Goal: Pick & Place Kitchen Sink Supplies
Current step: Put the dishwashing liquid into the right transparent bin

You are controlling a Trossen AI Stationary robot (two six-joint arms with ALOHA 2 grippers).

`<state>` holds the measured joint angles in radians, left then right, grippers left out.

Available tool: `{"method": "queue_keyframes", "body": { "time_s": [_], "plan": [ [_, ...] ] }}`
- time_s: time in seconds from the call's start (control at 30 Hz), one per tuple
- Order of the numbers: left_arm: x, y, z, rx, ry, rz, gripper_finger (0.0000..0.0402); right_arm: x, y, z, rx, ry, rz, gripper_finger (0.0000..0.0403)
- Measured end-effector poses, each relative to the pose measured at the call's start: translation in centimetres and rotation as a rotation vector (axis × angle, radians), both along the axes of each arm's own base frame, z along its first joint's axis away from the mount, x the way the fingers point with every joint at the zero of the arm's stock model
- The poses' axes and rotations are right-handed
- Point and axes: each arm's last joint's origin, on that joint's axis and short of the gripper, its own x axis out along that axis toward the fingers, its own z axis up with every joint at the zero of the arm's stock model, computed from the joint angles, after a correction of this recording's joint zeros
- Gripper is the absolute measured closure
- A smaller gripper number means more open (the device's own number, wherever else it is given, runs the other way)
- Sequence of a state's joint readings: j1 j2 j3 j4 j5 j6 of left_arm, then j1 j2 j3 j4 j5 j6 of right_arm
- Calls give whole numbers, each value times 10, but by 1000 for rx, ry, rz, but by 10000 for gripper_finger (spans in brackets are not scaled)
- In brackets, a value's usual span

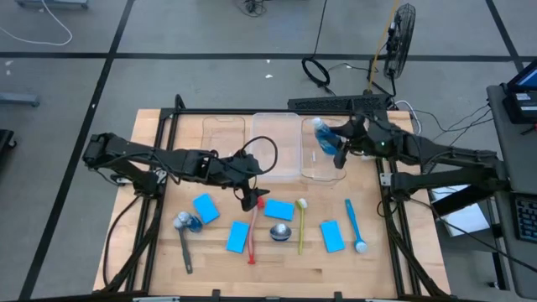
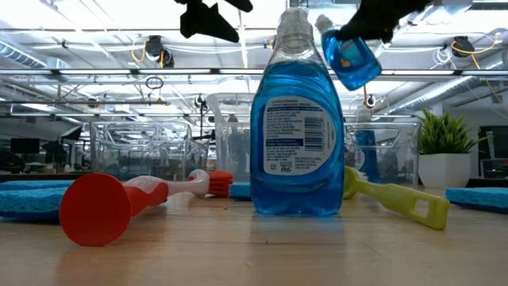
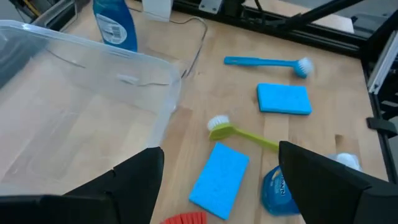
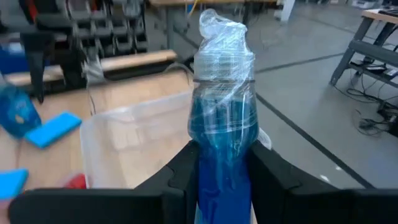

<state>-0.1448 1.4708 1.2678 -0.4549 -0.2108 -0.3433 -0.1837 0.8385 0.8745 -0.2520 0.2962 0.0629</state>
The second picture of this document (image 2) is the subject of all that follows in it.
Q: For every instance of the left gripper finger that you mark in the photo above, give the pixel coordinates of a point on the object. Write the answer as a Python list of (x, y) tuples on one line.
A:
[(240, 5), (206, 24)]

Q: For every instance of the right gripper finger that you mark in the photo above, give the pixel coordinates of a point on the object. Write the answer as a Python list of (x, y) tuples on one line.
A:
[(373, 31)]

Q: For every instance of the blue dish soap bottle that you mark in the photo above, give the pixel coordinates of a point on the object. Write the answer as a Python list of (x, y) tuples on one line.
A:
[(367, 155), (297, 79), (353, 63)]

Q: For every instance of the tall clear plastic tub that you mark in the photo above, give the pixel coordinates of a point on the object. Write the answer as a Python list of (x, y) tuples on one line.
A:
[(222, 139)]

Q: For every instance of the yellow-green dish brush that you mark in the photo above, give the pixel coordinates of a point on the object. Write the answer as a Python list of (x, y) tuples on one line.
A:
[(397, 198)]

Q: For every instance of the blue rectangular sponge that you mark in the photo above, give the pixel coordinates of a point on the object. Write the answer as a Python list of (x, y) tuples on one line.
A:
[(28, 203), (240, 191), (480, 198)]

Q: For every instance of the red and white dish brush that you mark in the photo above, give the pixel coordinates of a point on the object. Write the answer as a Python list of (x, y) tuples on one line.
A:
[(95, 210)]

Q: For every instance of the person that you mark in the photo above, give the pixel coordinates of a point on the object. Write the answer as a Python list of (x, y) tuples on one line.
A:
[(238, 147)]

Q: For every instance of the green plant in white pot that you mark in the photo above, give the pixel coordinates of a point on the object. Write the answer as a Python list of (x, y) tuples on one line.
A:
[(444, 171)]

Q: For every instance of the black equipment rack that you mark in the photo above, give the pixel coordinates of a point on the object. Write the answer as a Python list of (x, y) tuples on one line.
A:
[(496, 147)]

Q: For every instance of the black tilted screen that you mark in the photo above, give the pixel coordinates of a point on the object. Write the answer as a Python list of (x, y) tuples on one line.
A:
[(72, 133)]

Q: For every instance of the black monitor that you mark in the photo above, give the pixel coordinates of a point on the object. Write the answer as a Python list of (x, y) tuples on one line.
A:
[(24, 145)]

